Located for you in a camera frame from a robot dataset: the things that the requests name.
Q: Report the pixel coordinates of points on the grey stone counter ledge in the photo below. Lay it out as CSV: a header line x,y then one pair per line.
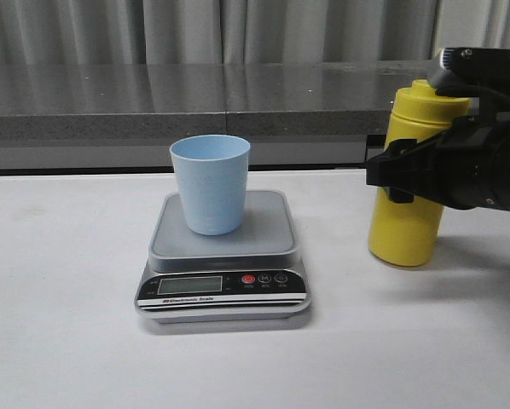
x,y
123,118

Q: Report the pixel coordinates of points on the light blue plastic cup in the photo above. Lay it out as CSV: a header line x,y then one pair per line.
x,y
211,173

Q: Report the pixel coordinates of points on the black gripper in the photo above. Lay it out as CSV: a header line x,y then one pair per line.
x,y
464,167

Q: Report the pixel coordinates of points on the grey pleated curtain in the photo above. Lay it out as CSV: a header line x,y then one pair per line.
x,y
236,32

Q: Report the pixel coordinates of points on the yellow squeeze bottle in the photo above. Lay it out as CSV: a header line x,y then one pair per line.
x,y
404,234

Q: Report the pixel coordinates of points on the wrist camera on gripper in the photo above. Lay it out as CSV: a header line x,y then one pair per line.
x,y
454,66

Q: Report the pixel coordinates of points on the silver electronic kitchen scale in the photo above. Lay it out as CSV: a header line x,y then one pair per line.
x,y
253,273

